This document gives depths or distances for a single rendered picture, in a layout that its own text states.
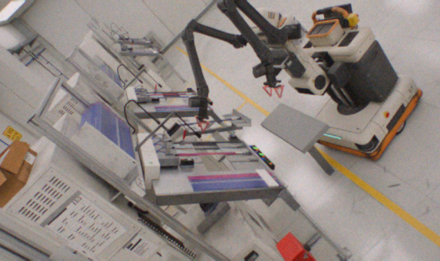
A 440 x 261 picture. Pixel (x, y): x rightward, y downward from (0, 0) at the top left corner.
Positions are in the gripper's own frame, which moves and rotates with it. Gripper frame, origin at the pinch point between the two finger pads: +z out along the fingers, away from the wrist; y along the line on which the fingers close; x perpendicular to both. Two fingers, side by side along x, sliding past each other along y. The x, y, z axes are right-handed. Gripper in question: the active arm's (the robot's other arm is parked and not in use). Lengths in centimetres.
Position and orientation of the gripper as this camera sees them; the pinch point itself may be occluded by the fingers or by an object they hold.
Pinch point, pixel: (201, 128)
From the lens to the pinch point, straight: 230.7
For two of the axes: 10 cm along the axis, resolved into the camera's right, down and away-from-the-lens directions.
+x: 9.5, 0.2, 3.1
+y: 2.8, 3.3, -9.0
